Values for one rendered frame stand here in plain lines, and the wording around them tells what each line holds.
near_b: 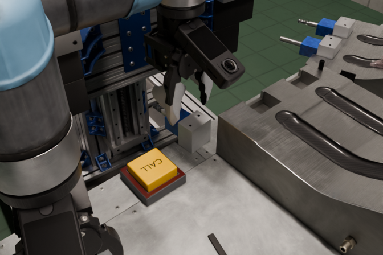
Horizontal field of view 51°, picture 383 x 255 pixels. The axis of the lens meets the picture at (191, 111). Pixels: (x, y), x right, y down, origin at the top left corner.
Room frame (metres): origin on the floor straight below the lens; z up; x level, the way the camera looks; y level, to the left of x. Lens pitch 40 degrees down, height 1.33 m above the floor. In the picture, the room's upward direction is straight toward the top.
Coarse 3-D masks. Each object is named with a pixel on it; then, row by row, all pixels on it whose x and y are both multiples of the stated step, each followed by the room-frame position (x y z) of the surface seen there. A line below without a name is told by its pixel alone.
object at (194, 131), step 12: (156, 108) 0.61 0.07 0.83; (180, 120) 0.56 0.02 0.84; (192, 120) 0.54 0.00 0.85; (204, 120) 0.54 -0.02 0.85; (180, 132) 0.53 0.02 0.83; (192, 132) 0.51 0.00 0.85; (204, 132) 0.53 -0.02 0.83; (180, 144) 0.53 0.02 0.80; (192, 144) 0.51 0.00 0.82; (204, 144) 0.54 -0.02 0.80
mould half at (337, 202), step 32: (288, 96) 0.57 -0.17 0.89; (352, 96) 0.57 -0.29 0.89; (224, 128) 0.50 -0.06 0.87; (256, 128) 0.48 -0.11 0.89; (320, 128) 0.49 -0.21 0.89; (352, 128) 0.49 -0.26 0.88; (256, 160) 0.44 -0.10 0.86; (288, 160) 0.42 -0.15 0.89; (320, 160) 0.42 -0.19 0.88; (288, 192) 0.39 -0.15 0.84; (320, 192) 0.36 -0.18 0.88; (352, 192) 0.35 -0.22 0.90; (320, 224) 0.34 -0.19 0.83; (352, 224) 0.31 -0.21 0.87
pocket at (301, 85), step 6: (300, 72) 0.65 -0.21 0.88; (306, 72) 0.64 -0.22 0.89; (294, 78) 0.64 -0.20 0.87; (300, 78) 0.65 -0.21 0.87; (306, 78) 0.64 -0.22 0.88; (312, 78) 0.63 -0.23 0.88; (318, 78) 0.62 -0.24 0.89; (294, 84) 0.64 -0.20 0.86; (300, 84) 0.64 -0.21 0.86; (306, 84) 0.64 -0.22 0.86
